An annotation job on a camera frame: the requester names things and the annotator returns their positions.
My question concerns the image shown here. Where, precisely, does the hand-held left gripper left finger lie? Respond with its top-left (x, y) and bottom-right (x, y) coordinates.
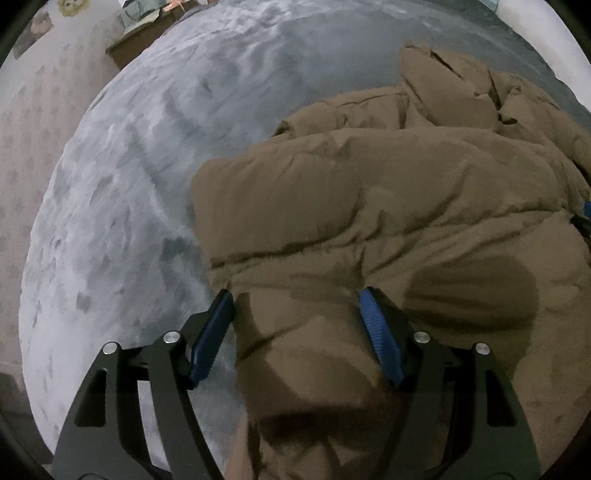
top-left (52, 289), bottom-right (236, 480)

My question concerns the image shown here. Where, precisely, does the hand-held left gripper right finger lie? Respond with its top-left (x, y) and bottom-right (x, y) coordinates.
top-left (359, 286), bottom-right (542, 480)

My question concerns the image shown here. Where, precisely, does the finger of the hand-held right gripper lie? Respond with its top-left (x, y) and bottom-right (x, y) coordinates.
top-left (571, 199), bottom-right (591, 241)

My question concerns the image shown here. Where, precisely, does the brown puffer jacket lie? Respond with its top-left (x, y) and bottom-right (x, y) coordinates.
top-left (187, 41), bottom-right (591, 480)

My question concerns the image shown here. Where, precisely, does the grey plush blanket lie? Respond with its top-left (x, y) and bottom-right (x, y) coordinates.
top-left (18, 0), bottom-right (578, 480)

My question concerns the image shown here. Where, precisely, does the wooden nightstand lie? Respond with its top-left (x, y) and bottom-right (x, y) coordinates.
top-left (105, 8), bottom-right (185, 71)

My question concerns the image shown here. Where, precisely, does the pile of clutter on nightstand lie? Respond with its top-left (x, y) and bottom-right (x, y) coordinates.
top-left (116, 0), bottom-right (188, 34)

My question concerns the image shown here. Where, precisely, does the cat wall picture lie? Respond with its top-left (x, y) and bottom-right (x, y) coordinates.
top-left (13, 11), bottom-right (52, 60)

